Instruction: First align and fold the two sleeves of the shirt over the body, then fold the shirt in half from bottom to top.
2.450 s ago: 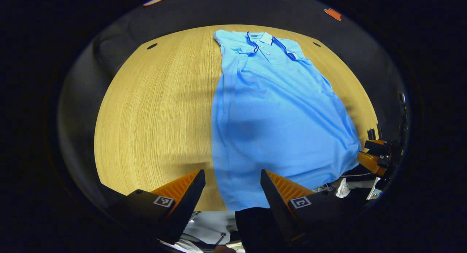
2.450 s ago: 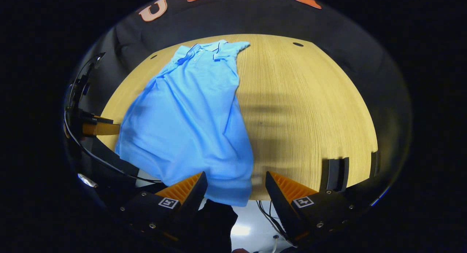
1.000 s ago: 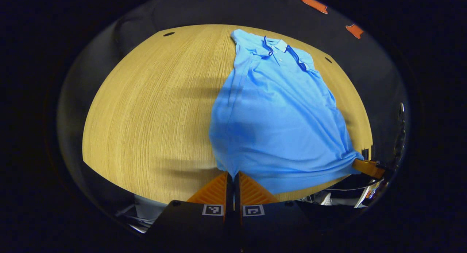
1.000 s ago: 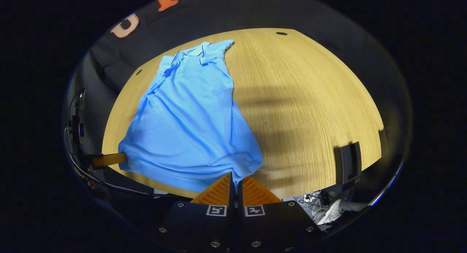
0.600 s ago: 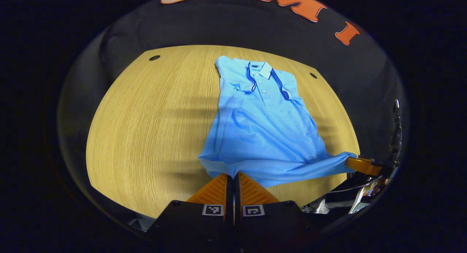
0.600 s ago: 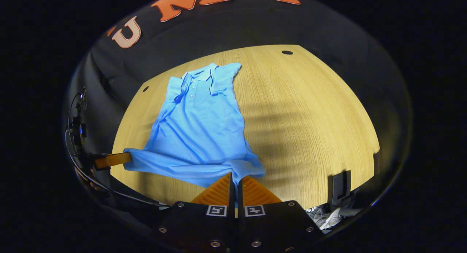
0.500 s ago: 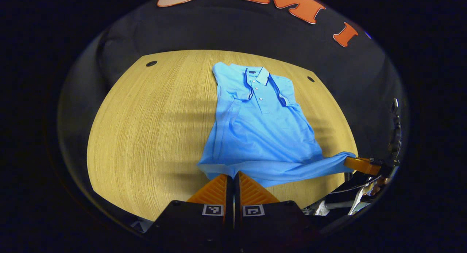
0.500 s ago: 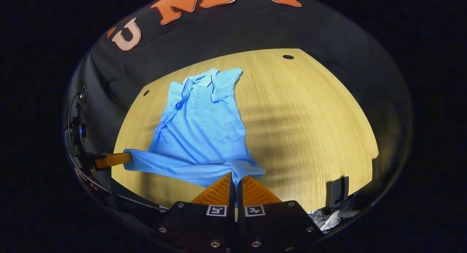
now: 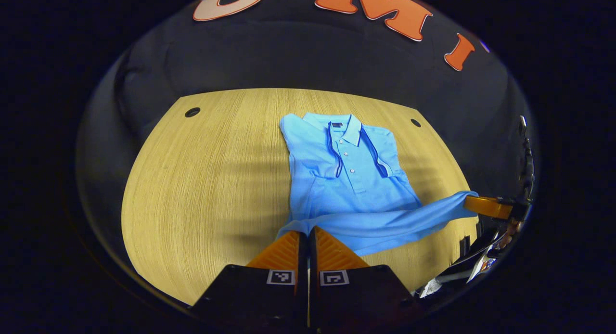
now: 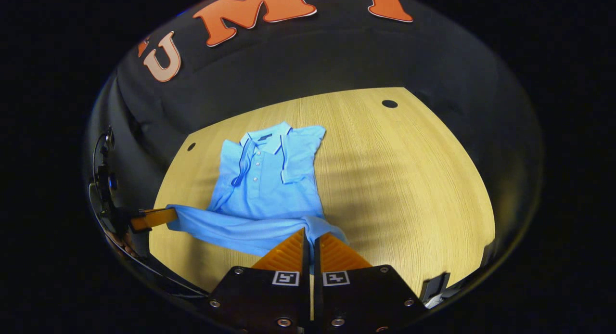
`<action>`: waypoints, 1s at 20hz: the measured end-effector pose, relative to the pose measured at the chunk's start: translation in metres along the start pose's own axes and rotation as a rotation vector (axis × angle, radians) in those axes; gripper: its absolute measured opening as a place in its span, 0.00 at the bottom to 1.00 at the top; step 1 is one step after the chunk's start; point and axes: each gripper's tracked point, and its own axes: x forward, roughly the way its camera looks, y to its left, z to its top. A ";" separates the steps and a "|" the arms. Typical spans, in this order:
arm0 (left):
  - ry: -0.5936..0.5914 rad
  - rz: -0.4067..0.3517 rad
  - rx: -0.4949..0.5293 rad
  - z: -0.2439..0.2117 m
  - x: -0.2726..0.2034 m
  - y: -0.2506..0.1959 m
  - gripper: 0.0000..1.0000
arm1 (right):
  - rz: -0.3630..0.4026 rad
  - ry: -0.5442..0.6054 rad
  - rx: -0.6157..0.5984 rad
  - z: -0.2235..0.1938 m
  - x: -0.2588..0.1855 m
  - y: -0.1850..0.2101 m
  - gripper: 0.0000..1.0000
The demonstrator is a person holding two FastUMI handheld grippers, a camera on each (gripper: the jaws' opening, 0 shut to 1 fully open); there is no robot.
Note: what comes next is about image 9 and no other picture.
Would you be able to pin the black round table grommet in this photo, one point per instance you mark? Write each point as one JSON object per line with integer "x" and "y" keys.
{"x": 416, "y": 122}
{"x": 192, "y": 112}

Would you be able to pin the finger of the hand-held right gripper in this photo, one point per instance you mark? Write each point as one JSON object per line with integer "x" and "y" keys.
{"x": 486, "y": 206}

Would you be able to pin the light blue polo T-shirt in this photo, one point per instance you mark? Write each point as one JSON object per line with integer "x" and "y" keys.
{"x": 351, "y": 189}

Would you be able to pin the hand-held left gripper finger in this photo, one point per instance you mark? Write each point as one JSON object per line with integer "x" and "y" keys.
{"x": 303, "y": 257}
{"x": 313, "y": 257}

